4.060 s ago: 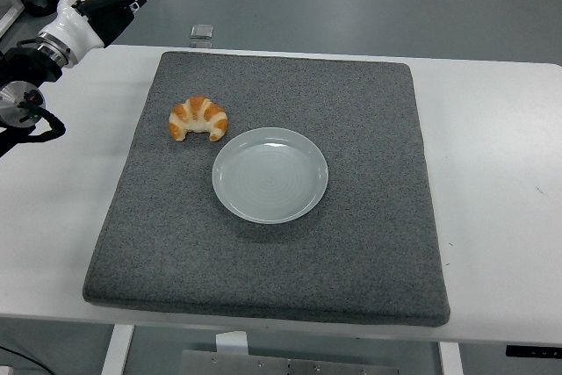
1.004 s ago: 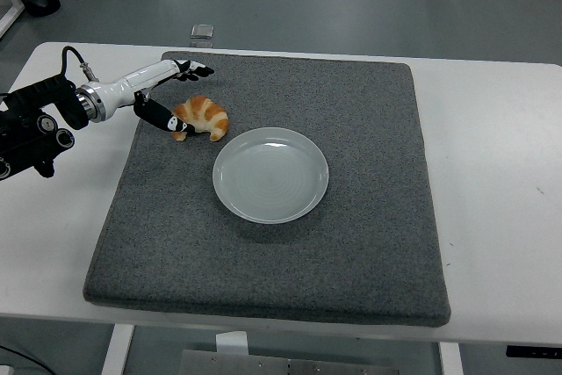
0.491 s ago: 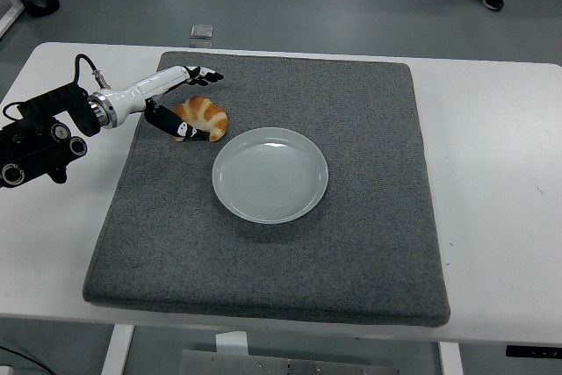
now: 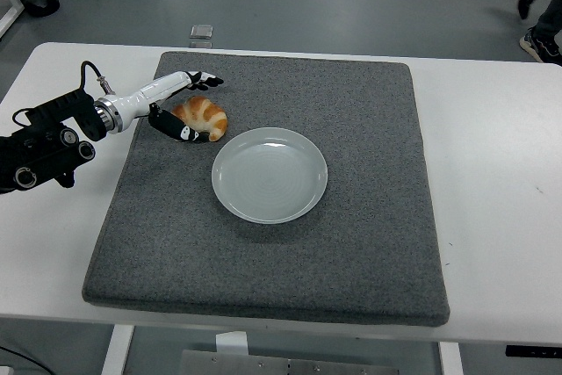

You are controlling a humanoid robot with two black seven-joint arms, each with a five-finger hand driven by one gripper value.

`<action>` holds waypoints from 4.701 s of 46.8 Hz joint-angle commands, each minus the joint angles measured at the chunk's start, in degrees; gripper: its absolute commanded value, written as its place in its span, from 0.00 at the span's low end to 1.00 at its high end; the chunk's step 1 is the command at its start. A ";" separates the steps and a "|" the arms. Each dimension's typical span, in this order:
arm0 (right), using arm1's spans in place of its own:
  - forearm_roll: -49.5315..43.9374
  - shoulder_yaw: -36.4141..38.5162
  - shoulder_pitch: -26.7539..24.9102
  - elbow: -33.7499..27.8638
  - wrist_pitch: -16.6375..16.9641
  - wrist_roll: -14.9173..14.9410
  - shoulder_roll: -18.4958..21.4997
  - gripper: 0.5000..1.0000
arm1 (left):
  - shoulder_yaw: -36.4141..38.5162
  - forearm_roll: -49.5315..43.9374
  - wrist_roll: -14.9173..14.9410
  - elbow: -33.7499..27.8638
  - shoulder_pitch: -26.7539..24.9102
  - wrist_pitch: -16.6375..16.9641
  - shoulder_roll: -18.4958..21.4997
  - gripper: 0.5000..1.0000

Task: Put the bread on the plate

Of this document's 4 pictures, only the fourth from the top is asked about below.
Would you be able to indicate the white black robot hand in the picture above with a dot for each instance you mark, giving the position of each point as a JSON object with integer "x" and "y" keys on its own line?
{"x": 145, "y": 94}

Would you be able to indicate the golden croissant bread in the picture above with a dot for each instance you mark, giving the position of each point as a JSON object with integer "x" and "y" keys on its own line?
{"x": 206, "y": 112}

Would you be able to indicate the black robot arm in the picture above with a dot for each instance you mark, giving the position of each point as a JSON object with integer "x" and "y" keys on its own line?
{"x": 44, "y": 151}

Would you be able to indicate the round grey plate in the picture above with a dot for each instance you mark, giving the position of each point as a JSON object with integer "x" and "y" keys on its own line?
{"x": 270, "y": 177}

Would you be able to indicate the small clear floor socket box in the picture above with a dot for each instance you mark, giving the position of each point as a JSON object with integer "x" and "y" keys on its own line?
{"x": 202, "y": 31}

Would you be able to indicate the grey felt mat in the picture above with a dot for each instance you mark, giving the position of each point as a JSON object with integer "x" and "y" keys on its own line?
{"x": 307, "y": 261}

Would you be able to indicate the white table leg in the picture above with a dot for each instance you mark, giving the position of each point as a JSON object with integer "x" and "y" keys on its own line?
{"x": 450, "y": 359}
{"x": 117, "y": 351}

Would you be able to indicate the white paper label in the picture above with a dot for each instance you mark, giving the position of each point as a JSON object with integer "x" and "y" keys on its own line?
{"x": 230, "y": 342}

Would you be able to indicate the person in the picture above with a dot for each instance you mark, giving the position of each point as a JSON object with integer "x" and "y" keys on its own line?
{"x": 549, "y": 19}

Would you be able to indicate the black table control panel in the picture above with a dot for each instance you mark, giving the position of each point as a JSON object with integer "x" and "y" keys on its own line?
{"x": 533, "y": 351}

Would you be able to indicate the white frame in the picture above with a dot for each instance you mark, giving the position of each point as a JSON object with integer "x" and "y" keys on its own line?
{"x": 14, "y": 8}

